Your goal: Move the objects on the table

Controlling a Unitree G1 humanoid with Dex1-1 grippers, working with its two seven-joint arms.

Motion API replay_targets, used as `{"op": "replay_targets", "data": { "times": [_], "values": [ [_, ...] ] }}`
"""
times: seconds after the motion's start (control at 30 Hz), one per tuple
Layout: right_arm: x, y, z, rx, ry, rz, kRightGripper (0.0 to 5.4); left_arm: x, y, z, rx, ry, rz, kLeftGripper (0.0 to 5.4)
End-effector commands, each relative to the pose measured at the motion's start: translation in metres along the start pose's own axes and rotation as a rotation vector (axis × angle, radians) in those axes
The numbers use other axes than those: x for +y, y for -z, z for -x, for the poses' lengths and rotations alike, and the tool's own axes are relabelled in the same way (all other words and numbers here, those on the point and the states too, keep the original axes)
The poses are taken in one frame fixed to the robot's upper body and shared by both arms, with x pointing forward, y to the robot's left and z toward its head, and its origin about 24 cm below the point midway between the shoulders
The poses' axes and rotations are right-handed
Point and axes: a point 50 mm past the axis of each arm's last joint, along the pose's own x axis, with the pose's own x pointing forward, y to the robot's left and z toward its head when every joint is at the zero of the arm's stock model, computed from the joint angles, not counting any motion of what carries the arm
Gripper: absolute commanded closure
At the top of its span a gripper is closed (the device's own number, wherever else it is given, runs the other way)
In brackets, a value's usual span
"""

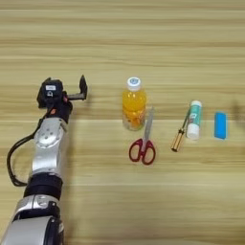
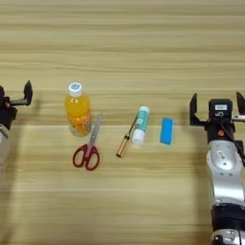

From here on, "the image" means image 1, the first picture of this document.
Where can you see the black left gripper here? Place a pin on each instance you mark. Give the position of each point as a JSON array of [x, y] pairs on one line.
[[62, 108]]

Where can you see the orange juice bottle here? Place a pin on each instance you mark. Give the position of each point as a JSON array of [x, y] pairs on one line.
[[134, 103]]

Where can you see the white teal glue stick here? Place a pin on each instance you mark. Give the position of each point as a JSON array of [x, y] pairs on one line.
[[194, 119]]

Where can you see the blue eraser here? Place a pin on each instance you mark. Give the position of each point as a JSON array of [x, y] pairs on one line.
[[220, 125]]

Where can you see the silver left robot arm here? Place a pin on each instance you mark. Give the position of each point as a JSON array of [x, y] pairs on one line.
[[48, 150]]

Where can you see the left gripper's black labelled box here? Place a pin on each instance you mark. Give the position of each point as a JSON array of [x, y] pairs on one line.
[[49, 92]]

